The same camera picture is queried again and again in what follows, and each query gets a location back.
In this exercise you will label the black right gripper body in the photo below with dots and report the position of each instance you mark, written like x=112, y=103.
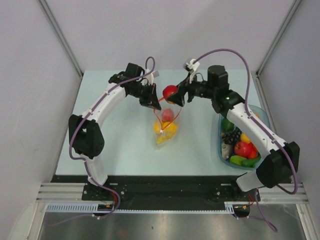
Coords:
x=201, y=89

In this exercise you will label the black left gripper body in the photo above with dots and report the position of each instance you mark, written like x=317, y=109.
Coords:
x=144, y=91

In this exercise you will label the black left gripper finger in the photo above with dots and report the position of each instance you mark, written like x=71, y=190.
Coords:
x=154, y=97
x=152, y=105

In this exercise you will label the clear orange-zipper zip bag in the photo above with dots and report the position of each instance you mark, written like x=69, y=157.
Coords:
x=177, y=119

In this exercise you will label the yellow toy banana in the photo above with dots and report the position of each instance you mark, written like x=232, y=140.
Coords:
x=161, y=139

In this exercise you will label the green toy lime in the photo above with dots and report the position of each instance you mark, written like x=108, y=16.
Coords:
x=226, y=125

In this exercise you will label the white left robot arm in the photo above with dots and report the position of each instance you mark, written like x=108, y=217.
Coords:
x=86, y=141

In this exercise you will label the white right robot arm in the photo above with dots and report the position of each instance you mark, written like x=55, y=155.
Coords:
x=280, y=159

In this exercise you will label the blue plastic food tub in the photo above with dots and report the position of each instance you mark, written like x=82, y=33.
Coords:
x=254, y=153

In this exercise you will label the peach toy fruit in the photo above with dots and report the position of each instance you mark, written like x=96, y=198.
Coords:
x=167, y=115

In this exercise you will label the black grape bunch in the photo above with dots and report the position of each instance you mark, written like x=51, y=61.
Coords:
x=231, y=137

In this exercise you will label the small yellow toy fruit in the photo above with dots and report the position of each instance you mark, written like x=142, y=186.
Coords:
x=244, y=138

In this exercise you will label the grey toy fish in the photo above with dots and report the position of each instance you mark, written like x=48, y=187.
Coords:
x=226, y=151

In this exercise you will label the large red toy apple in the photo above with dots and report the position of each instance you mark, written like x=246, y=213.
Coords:
x=243, y=149

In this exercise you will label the green toy pepper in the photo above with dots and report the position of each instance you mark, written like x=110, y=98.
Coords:
x=237, y=160

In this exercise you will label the green toy cucumber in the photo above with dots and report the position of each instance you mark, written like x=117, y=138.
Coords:
x=250, y=163

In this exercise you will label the black base bar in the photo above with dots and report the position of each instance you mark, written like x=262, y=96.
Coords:
x=186, y=204

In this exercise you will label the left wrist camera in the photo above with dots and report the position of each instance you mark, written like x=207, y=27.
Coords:
x=151, y=77

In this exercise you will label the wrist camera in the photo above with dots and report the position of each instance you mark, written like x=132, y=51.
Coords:
x=151, y=77
x=191, y=65

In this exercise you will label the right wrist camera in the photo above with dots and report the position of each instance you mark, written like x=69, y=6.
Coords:
x=191, y=65

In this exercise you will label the aluminium rail frame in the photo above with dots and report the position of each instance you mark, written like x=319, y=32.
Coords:
x=214, y=192

